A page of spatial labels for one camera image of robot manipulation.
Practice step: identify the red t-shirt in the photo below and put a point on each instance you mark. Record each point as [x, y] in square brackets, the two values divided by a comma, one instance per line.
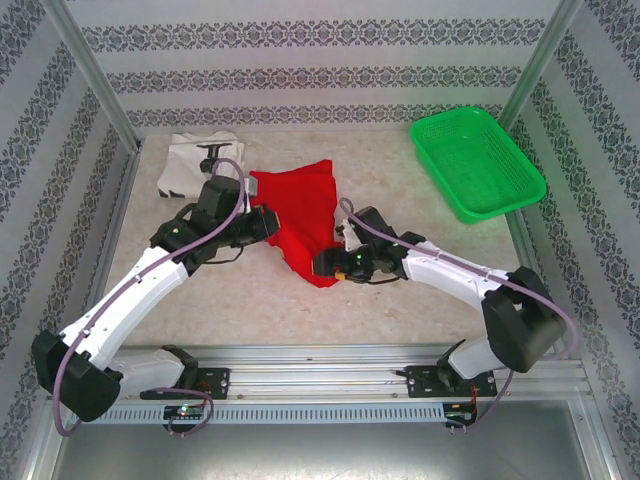
[300, 210]

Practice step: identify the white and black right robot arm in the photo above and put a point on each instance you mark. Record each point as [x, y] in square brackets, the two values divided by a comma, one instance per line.
[450, 275]

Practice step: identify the folded white t-shirt black print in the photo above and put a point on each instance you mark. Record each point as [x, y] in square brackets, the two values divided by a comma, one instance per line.
[180, 165]

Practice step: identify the green plastic mesh basket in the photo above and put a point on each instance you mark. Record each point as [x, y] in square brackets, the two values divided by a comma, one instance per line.
[475, 165]

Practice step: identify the grey metal shelf panel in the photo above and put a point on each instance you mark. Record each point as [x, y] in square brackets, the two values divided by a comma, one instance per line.
[320, 450]

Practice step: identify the small circuit board green light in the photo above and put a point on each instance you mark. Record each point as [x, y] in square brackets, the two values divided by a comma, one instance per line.
[185, 411]

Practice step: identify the small dark circuit board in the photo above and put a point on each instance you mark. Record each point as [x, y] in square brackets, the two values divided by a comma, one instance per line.
[460, 417]

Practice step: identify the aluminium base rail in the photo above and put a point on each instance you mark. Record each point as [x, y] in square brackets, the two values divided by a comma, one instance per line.
[320, 375]

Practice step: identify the aluminium frame post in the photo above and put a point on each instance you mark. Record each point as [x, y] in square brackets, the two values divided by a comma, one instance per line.
[540, 60]
[95, 70]

